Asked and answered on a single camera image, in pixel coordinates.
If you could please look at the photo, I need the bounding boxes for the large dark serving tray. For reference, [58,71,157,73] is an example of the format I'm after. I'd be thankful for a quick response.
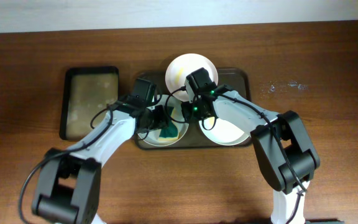
[135,67,251,150]

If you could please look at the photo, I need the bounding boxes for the green yellow sponge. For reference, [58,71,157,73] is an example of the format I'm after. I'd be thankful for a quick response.
[158,118,179,141]

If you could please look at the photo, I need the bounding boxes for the small black water tray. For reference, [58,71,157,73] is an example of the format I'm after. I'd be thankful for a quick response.
[59,66,119,141]

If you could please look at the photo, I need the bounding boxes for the pale grey plate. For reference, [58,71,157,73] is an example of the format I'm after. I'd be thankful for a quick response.
[135,96,189,148]

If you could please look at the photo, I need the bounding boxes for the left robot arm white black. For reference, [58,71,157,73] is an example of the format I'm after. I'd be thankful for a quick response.
[31,96,168,223]

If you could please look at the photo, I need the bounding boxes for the cream white plate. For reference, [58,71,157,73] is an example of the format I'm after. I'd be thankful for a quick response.
[199,117,249,146]

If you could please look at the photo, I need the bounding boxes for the pink white plate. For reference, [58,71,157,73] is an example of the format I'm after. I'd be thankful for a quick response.
[165,54,219,93]

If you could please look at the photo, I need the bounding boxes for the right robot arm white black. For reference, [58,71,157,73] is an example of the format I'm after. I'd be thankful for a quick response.
[182,86,320,223]

